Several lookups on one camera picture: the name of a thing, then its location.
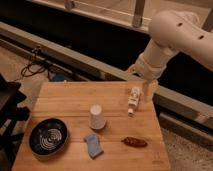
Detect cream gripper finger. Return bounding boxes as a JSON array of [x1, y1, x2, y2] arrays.
[[126, 64, 136, 74], [143, 80, 158, 102]]

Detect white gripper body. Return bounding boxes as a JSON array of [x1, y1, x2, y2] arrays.
[[134, 49, 168, 82]]

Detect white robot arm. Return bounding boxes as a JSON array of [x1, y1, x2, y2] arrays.
[[127, 10, 213, 105]]

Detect dark ceramic bowl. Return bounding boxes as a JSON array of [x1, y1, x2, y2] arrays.
[[29, 118, 68, 156]]

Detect white tube bottle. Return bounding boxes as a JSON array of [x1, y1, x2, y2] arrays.
[[128, 87, 141, 116]]

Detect white paper cup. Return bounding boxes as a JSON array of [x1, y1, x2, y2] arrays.
[[89, 105, 106, 130]]

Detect blue object on floor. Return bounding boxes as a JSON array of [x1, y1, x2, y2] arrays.
[[50, 73, 65, 82]]

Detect black chair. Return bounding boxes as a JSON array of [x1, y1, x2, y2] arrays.
[[0, 74, 30, 165]]

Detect black cable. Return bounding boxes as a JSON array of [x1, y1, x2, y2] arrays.
[[20, 61, 51, 78]]

